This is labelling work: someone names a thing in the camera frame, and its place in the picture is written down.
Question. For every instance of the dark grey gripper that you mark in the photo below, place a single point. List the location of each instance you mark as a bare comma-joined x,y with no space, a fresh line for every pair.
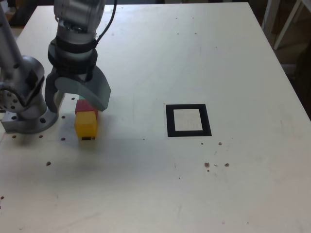
87,75

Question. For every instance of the yellow cube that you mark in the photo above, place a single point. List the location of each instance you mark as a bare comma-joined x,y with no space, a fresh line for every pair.
85,125

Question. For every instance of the black tape square outline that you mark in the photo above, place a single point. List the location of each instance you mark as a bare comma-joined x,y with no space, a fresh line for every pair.
170,121

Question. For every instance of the red cube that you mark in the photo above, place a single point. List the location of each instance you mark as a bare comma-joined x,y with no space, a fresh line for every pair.
82,106

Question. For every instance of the white frame furniture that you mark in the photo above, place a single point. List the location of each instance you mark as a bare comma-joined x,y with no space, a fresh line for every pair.
288,24

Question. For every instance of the black tape strip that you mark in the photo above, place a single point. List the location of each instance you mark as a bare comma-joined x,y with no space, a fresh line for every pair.
85,138

